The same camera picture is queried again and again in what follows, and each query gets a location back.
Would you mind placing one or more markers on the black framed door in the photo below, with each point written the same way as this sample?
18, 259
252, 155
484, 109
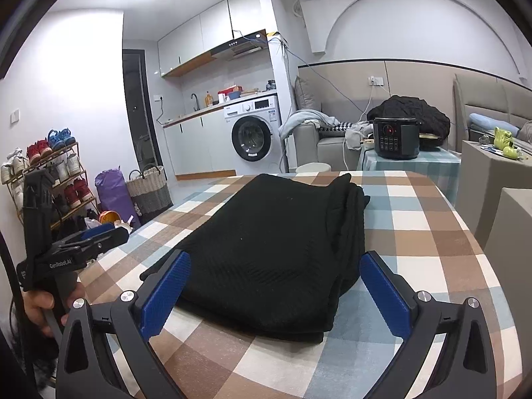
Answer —
139, 112

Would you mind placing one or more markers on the large grey cabinet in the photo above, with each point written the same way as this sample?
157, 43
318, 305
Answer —
515, 257

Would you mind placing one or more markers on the woven laundry basket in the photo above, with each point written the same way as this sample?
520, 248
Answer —
149, 197

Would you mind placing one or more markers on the blue checked side table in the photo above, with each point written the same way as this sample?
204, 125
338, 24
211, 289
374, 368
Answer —
415, 170

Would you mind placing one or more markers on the black kitchen faucet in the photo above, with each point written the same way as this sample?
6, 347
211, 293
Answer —
194, 102

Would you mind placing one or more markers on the small grey cabinet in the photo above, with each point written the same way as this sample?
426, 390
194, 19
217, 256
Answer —
490, 191

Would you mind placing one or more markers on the shoe rack with shoes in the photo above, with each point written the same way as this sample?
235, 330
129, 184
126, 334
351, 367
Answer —
62, 174

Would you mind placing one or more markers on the white washing machine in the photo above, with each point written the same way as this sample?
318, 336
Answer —
253, 137

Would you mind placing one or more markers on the white wall socket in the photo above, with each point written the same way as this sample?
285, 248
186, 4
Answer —
376, 81

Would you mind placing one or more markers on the white base cabinets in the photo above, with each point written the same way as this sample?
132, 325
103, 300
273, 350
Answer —
199, 145

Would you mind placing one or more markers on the purple bag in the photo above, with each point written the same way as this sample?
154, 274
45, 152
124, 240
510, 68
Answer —
112, 193

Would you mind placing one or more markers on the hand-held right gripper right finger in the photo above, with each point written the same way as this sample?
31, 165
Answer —
386, 295

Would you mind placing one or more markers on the white crumpled cloth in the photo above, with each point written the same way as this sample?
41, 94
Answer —
355, 137

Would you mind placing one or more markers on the white wall cabinets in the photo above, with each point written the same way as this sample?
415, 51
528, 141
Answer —
208, 29

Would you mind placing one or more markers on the grey sofa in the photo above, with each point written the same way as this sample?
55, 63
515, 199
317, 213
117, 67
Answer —
320, 149

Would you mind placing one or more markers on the person's left hand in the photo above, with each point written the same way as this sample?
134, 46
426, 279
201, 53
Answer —
35, 307

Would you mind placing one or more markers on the light grey garment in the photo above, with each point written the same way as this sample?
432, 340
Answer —
303, 120

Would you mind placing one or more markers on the red box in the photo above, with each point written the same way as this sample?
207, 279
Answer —
228, 90

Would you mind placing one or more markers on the round white stool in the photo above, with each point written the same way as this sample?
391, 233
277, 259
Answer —
314, 168

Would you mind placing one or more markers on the blue bowl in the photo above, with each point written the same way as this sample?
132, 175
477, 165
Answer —
235, 95

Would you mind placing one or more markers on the dark pressure cooker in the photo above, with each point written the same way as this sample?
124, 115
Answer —
395, 139

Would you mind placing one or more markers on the checked tablecloth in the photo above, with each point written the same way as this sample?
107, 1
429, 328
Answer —
436, 266

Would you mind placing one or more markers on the white trash bin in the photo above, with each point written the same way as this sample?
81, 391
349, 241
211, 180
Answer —
108, 218

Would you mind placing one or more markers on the houndstooth pillow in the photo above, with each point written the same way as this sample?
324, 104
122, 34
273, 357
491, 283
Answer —
338, 125

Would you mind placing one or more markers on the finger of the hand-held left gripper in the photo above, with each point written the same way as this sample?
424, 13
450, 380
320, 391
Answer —
97, 231
104, 243

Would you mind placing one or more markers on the steel range hood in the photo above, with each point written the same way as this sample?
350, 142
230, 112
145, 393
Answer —
241, 45

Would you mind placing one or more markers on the orange bottle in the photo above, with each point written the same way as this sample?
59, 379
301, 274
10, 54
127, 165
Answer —
208, 100

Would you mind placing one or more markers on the green toy figure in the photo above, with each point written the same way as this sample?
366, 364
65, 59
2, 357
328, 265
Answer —
505, 141

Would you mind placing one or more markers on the blue pillow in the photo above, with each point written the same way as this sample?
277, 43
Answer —
490, 122

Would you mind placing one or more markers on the grey bed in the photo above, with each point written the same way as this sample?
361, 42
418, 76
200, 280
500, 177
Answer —
482, 95

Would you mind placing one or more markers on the grey cushion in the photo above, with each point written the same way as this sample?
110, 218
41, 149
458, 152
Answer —
306, 95

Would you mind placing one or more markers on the white wall switch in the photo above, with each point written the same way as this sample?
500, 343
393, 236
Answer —
15, 116

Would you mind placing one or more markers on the black knit shirt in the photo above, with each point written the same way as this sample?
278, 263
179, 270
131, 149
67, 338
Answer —
270, 249

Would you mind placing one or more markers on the black quilted jacket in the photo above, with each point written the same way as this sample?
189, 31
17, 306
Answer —
415, 108

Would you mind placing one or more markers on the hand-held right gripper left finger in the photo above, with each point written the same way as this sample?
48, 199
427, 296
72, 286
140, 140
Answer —
164, 295

